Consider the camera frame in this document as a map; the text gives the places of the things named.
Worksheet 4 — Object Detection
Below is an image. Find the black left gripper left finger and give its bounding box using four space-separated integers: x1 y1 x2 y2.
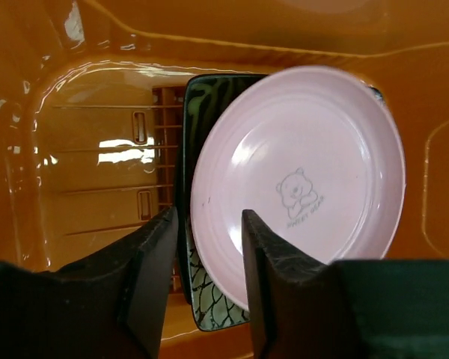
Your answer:
0 207 178 358

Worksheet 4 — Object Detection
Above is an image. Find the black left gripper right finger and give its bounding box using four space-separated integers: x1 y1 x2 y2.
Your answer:
242 209 449 358

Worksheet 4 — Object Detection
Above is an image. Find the black floral square plate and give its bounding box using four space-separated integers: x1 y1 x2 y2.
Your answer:
174 73 385 332

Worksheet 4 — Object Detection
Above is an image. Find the pink round plate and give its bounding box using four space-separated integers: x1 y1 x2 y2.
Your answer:
189 66 406 309

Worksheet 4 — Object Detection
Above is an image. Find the orange plastic bin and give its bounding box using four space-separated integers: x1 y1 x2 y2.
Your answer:
0 1 449 358

